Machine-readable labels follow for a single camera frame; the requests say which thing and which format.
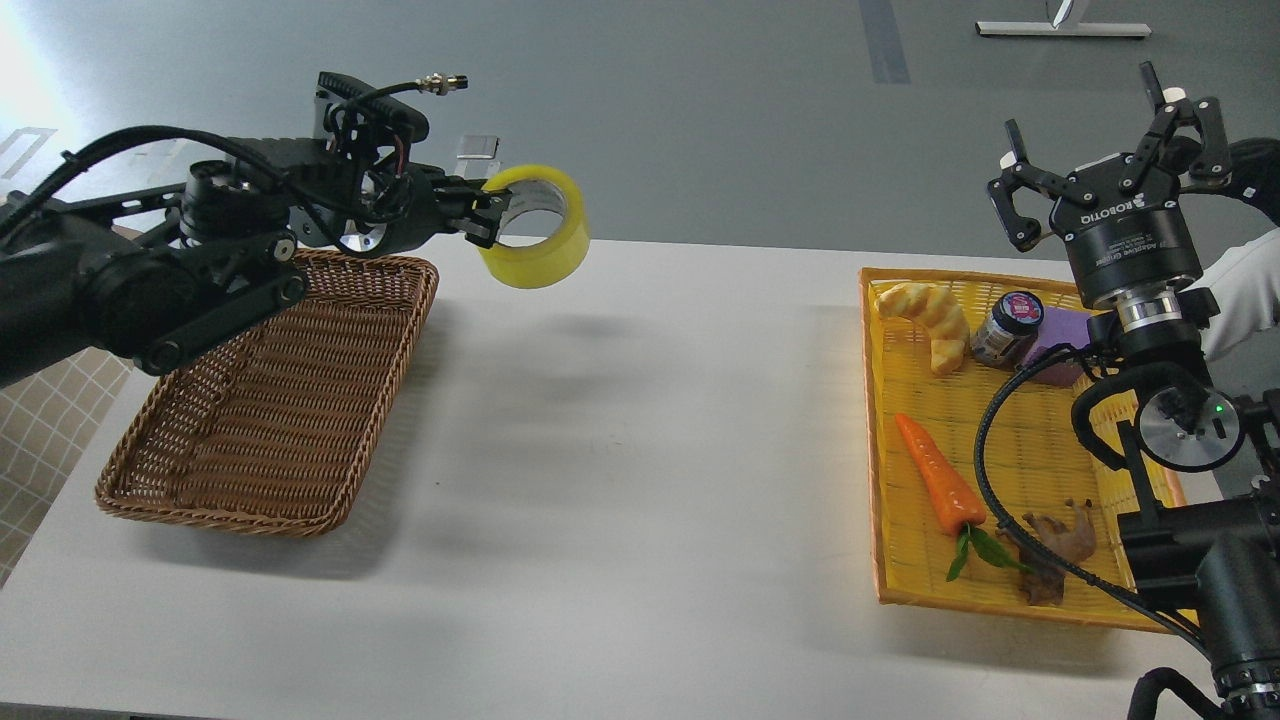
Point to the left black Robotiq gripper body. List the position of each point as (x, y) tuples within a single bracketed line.
[(400, 210)]

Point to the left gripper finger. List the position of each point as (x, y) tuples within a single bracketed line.
[(461, 191), (481, 226)]

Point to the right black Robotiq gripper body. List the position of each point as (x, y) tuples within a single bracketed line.
[(1122, 238)]

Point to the yellow tape roll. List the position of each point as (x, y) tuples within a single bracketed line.
[(534, 187)]

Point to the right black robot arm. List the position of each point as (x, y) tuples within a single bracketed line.
[(1201, 544)]

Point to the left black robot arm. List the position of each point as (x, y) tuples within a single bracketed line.
[(163, 275)]

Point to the black shoe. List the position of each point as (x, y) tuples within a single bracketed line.
[(1254, 178)]

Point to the purple block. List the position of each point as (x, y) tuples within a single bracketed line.
[(1059, 326)]

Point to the white metal stand base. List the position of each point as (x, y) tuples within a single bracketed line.
[(1065, 19)]

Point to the small dark jar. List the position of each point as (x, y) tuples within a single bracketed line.
[(1010, 325)]

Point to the toy croissant bread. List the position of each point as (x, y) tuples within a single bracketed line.
[(936, 310)]

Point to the brown wicker basket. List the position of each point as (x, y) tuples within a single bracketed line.
[(272, 433)]

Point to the yellow plastic tray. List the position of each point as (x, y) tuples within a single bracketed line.
[(1033, 460)]

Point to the brown toy animal figure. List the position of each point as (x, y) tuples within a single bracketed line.
[(1044, 583)]

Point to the orange toy carrot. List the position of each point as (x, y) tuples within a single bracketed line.
[(958, 509)]

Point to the beige checkered cloth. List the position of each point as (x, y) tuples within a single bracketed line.
[(47, 422)]

